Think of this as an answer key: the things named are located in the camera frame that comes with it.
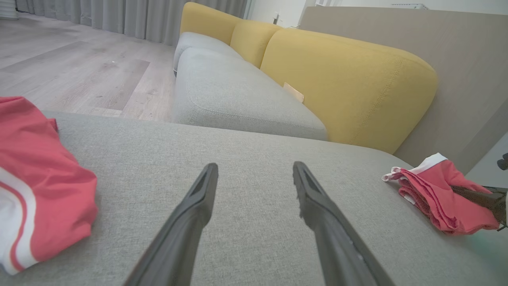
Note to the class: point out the grey pleated curtain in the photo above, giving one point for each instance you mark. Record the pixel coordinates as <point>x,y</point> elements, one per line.
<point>131,18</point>

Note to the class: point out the yellow sofa backrest cushion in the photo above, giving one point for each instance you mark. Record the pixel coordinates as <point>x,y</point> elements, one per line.
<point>349,87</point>
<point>254,41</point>
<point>206,22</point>

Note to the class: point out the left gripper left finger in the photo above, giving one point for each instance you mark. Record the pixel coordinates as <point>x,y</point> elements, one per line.
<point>186,230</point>

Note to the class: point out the red white basketball jersey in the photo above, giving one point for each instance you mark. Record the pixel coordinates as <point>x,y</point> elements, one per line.
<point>43,171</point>

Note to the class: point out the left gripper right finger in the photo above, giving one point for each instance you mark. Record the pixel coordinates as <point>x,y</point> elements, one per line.
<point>333,238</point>

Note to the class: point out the beige sofa label tag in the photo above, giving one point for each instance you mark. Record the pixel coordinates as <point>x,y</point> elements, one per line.
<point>293,92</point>

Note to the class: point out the grey fabric ottoman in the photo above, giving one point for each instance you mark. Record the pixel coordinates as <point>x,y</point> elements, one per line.
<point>254,238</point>

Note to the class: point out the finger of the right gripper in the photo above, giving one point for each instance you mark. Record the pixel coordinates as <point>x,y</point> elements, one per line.
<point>490,202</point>

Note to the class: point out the red shorts with white stripe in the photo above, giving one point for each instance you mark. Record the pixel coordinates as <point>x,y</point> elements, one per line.
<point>436,186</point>

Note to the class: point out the grey sofa seat cushion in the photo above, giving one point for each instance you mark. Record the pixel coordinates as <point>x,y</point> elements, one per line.
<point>238,95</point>
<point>198,41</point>

